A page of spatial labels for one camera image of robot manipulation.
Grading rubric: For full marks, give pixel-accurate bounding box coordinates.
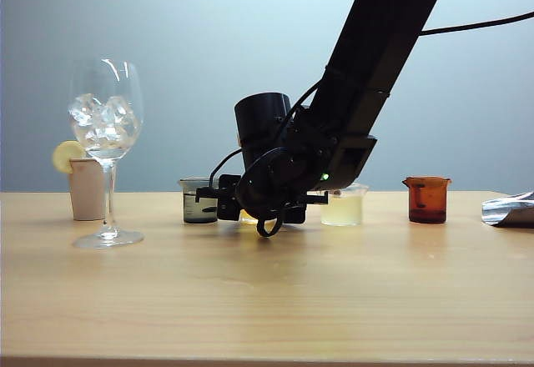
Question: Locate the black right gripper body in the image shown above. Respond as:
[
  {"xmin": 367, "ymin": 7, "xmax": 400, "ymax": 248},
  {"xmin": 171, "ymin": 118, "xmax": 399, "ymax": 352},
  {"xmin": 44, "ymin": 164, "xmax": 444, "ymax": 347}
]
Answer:
[{"xmin": 236, "ymin": 146, "xmax": 320, "ymax": 218}]

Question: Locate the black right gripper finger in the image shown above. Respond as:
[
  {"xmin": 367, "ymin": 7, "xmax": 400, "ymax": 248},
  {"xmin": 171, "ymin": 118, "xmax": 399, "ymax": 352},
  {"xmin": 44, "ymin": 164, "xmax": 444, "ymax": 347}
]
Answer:
[
  {"xmin": 194, "ymin": 173, "xmax": 243, "ymax": 221},
  {"xmin": 284, "ymin": 191, "xmax": 330, "ymax": 224}
]

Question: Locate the clear glass measuring cup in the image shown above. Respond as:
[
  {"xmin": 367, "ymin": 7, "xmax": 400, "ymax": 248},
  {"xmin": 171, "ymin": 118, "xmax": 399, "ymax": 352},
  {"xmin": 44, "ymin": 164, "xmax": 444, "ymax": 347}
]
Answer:
[{"xmin": 239, "ymin": 207, "xmax": 280, "ymax": 227}]

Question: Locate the grey tinted measuring cup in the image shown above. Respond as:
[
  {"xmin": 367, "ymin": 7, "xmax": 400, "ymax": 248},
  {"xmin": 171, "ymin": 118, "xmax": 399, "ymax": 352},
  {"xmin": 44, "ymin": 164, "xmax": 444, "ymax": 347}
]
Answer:
[{"xmin": 179, "ymin": 177, "xmax": 220, "ymax": 224}]

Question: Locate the measuring cup with pale liquid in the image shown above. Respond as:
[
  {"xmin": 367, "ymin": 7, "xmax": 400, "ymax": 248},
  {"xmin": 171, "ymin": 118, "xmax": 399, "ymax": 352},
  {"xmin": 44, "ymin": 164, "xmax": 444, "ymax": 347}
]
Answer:
[{"xmin": 320, "ymin": 182, "xmax": 370, "ymax": 228}]

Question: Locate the amber measuring cup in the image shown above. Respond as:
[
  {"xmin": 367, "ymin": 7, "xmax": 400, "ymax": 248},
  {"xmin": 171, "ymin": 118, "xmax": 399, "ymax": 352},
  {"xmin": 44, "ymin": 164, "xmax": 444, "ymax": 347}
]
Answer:
[{"xmin": 401, "ymin": 176, "xmax": 453, "ymax": 224}]

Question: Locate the beige paper cup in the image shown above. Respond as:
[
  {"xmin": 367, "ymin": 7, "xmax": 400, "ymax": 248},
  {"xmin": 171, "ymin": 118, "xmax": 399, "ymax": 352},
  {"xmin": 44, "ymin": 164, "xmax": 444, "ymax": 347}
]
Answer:
[{"xmin": 68, "ymin": 158, "xmax": 116, "ymax": 222}]

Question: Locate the clear stemmed wine glass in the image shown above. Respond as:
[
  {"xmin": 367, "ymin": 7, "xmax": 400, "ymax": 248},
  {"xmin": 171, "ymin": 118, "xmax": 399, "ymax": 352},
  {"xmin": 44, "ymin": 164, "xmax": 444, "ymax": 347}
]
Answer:
[{"xmin": 68, "ymin": 58, "xmax": 146, "ymax": 250}]

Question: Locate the yellow lemon slice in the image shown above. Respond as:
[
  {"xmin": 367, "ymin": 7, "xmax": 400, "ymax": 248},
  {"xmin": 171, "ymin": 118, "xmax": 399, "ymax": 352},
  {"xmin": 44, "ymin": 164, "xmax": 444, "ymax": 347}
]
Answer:
[{"xmin": 52, "ymin": 141, "xmax": 88, "ymax": 174}]

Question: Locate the silver foil bag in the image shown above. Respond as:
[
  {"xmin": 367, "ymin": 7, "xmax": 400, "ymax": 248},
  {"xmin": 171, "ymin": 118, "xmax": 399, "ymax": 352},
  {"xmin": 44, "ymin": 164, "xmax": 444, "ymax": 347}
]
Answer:
[{"xmin": 481, "ymin": 191, "xmax": 534, "ymax": 229}]

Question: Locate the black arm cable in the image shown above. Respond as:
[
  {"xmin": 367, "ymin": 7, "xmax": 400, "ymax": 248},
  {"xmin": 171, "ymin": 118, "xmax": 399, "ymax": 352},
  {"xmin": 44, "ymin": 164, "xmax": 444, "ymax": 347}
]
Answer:
[{"xmin": 421, "ymin": 11, "xmax": 534, "ymax": 37}]

